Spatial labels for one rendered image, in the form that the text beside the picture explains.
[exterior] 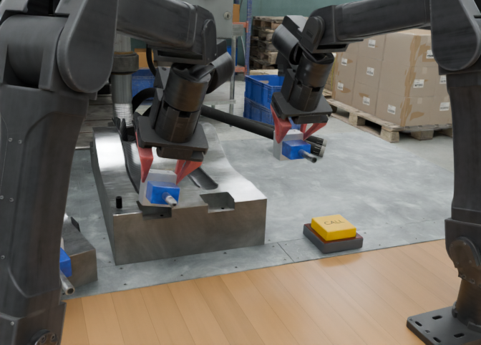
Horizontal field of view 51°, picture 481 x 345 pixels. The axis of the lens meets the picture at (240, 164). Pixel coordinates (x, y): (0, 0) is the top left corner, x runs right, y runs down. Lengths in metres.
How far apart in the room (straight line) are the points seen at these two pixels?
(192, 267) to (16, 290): 0.41
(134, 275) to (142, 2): 0.43
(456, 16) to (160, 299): 0.55
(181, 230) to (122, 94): 0.74
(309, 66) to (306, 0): 7.24
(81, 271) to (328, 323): 0.37
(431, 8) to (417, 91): 3.92
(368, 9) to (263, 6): 7.08
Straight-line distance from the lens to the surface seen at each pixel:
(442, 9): 0.69
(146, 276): 0.81
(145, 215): 0.86
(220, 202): 0.89
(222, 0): 1.68
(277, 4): 7.93
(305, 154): 0.94
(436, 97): 4.77
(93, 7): 0.46
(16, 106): 0.47
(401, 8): 0.76
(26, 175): 0.46
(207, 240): 0.86
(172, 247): 0.85
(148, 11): 0.57
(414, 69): 4.55
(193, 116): 0.72
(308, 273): 0.84
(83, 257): 0.78
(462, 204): 0.72
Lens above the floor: 1.23
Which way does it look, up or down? 19 degrees down
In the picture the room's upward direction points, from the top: 2 degrees clockwise
